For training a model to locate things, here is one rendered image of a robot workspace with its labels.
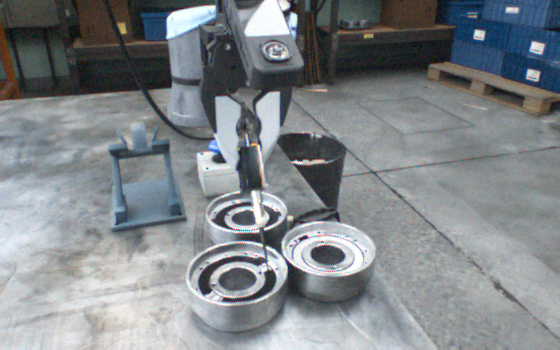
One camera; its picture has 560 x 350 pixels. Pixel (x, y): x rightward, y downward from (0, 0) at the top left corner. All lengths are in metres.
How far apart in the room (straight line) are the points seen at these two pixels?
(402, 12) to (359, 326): 4.23
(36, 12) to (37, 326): 3.85
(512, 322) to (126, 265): 1.46
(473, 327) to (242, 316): 1.36
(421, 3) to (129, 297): 4.35
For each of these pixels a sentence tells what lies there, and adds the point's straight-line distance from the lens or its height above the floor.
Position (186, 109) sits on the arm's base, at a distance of 1.01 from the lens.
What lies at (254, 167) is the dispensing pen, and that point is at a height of 0.93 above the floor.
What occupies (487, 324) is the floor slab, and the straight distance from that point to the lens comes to 1.80.
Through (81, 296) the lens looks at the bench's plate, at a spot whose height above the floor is 0.80.
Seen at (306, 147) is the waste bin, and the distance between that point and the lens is 2.02.
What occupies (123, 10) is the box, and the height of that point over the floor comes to 0.70.
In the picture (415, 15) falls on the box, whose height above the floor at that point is 0.57.
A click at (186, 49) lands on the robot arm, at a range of 0.98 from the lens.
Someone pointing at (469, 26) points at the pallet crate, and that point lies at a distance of 4.66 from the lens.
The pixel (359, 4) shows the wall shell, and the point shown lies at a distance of 4.98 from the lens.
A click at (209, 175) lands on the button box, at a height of 0.84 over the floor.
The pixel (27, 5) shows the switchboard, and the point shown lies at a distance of 4.30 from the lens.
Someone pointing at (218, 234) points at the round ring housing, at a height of 0.83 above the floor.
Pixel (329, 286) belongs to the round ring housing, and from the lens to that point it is 0.50.
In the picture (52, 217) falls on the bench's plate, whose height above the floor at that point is 0.80.
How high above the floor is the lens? 1.14
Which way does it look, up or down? 26 degrees down
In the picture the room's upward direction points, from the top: straight up
